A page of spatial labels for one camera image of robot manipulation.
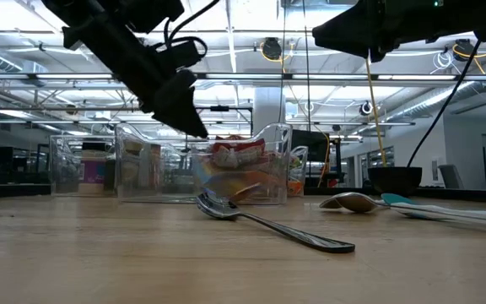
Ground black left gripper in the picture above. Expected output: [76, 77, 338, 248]
[62, 19, 209, 139]

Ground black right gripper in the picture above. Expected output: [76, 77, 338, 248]
[312, 0, 480, 63]

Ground plain steel spoon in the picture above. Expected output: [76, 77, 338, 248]
[195, 192, 356, 255]

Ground green-edged orange ramen packet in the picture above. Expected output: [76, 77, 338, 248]
[287, 155, 307, 197]

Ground shiny silver spoon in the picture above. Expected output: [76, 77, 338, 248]
[319, 192, 390, 214]

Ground pale-blue-handled silver spoon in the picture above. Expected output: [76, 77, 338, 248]
[390, 201, 486, 232]

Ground wide clear plastic bin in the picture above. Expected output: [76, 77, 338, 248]
[190, 138, 310, 199]
[114, 122, 294, 207]

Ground black-lid purple-label bottle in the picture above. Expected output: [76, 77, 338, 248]
[80, 147, 108, 186]

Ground narrow clear plastic bin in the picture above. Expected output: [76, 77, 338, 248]
[49, 134, 118, 198]

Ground grey office chair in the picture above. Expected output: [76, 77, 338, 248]
[436, 163, 464, 190]

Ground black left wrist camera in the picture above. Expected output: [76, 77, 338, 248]
[158, 38, 204, 71]

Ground yellow cable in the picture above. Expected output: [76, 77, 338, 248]
[364, 49, 388, 168]

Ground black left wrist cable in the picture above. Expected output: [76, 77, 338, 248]
[164, 0, 221, 58]

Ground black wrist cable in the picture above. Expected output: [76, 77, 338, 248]
[164, 0, 221, 58]
[406, 40, 481, 168]

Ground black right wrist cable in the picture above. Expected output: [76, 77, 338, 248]
[406, 40, 481, 168]

